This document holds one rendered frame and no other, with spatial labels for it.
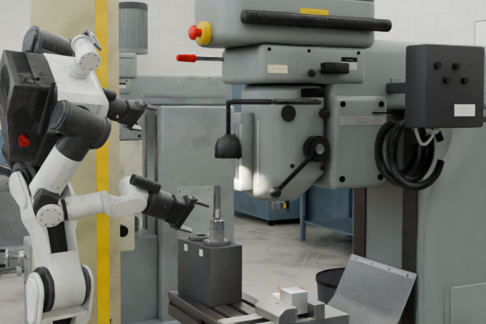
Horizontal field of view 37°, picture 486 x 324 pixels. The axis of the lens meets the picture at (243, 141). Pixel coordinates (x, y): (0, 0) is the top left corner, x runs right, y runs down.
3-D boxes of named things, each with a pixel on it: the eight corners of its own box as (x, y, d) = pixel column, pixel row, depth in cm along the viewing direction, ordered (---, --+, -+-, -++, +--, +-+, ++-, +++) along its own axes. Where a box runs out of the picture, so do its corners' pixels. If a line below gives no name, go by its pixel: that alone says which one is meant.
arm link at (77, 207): (104, 220, 220) (39, 234, 214) (97, 201, 229) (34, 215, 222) (100, 192, 215) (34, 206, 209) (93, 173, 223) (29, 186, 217)
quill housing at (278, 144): (268, 205, 191) (268, 82, 189) (233, 196, 209) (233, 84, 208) (329, 200, 200) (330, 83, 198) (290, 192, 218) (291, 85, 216)
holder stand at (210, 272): (210, 307, 230) (210, 244, 229) (177, 292, 249) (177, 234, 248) (242, 301, 237) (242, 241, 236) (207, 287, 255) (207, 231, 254)
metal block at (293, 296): (291, 315, 195) (291, 293, 194) (279, 310, 200) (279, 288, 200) (307, 313, 197) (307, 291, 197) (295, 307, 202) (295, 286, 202)
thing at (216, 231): (207, 239, 239) (207, 222, 238) (220, 237, 241) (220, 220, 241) (213, 241, 235) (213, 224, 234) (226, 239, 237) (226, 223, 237)
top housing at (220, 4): (228, 40, 181) (228, -25, 180) (187, 48, 204) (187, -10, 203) (381, 48, 202) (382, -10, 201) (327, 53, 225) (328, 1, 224)
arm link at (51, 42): (22, 70, 234) (45, 39, 229) (16, 53, 239) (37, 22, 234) (53, 81, 242) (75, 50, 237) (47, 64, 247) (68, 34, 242)
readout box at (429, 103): (427, 129, 179) (429, 42, 178) (403, 127, 187) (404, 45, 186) (487, 127, 188) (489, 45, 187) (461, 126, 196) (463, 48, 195)
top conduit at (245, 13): (246, 22, 178) (246, 8, 178) (239, 24, 182) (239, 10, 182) (392, 31, 199) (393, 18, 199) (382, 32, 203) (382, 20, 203)
